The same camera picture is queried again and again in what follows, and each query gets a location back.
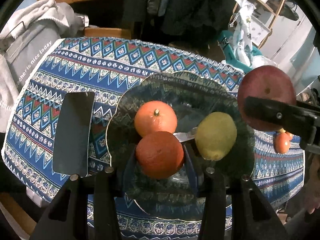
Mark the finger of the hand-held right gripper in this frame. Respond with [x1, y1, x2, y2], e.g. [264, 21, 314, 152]
[244, 96, 320, 143]

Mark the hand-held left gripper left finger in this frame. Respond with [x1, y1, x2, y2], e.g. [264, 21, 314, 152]
[29, 152, 138, 240]

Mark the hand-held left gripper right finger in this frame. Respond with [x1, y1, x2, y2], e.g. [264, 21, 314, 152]
[183, 142, 288, 240]

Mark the red apple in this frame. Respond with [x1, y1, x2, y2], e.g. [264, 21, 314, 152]
[237, 65, 297, 132]

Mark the large orange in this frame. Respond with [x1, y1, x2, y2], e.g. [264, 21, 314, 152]
[135, 131, 185, 180]

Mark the yellow-green lemon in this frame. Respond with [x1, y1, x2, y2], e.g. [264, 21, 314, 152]
[195, 112, 237, 161]

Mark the orange with stem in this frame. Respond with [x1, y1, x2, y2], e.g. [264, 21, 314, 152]
[134, 101, 178, 138]

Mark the dark glass scalloped plate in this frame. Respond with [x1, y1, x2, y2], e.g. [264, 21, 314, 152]
[106, 71, 255, 222]

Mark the person's right hand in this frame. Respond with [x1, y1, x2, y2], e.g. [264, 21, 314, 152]
[304, 190, 320, 215]

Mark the clear plastic bag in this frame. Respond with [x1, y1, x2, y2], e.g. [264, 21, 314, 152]
[252, 55, 278, 71]

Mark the black smartphone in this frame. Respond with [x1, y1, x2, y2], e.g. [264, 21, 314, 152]
[52, 92, 95, 176]

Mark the white patterned storage box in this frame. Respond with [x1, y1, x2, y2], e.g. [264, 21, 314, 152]
[250, 17, 273, 46]

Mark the wooden shelf rack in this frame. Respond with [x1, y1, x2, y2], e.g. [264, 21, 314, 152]
[235, 0, 288, 50]

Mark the dark hanging bag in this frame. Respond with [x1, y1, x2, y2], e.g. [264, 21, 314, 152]
[280, 0, 301, 21]

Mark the black hooded coat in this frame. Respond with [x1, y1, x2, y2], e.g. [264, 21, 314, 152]
[160, 0, 237, 46]

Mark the blue patterned tablecloth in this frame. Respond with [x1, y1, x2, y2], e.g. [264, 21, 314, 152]
[1, 37, 307, 238]

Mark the wooden crate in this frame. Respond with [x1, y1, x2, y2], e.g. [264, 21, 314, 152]
[84, 26, 133, 41]

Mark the grey storage bag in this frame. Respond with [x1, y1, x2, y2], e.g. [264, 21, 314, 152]
[5, 22, 63, 93]

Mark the black jacket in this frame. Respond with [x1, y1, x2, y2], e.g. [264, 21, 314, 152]
[122, 0, 151, 36]

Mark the grey cloth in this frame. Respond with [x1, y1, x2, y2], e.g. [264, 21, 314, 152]
[54, 2, 87, 35]

